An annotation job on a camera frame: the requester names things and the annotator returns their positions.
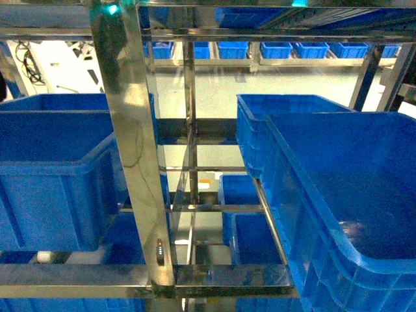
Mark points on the stainless steel shelf cart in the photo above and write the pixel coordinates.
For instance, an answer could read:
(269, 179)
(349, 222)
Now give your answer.
(119, 51)

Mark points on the blue bin lower shelf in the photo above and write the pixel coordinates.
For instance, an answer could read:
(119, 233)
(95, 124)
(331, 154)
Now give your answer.
(247, 234)

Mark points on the blue bin right rear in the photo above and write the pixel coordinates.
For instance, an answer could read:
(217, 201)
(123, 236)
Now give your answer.
(251, 126)

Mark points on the large blue bin right front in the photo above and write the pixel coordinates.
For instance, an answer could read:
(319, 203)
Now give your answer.
(341, 187)

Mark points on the large blue bin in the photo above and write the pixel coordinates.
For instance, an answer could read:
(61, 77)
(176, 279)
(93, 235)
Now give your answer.
(341, 187)
(58, 180)

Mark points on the large blue bin left front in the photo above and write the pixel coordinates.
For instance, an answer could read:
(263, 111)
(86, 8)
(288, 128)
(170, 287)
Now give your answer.
(58, 180)

